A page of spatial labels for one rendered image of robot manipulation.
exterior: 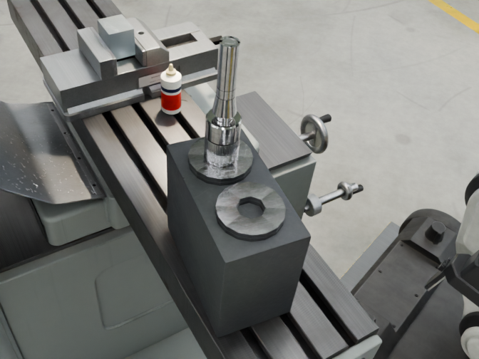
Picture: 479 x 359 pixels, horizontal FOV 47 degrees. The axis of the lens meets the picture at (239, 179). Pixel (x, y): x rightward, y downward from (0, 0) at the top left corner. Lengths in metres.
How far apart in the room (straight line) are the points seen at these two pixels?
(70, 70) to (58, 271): 0.41
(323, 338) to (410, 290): 0.59
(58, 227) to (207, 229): 0.49
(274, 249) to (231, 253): 0.05
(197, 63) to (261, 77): 1.72
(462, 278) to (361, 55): 2.44
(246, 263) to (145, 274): 0.71
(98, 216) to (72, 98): 0.24
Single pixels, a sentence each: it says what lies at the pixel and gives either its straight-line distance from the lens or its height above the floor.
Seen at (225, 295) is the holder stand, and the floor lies 1.07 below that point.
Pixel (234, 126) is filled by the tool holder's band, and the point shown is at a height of 1.23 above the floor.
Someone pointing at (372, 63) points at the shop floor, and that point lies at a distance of 3.19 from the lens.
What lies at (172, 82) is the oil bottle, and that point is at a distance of 1.09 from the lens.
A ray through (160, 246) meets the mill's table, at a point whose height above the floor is 0.96.
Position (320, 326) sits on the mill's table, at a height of 0.96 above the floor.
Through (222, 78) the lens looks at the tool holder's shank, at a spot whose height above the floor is 1.30.
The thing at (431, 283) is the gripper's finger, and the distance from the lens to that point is 0.94.
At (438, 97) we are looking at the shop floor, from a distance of 3.08.
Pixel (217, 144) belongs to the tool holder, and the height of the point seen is 1.20.
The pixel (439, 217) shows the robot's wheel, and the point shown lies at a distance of 1.58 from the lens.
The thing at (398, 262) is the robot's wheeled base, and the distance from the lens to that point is 1.44.
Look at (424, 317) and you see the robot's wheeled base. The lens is 1.40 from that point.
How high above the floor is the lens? 1.69
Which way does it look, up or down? 46 degrees down
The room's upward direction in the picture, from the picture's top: 7 degrees clockwise
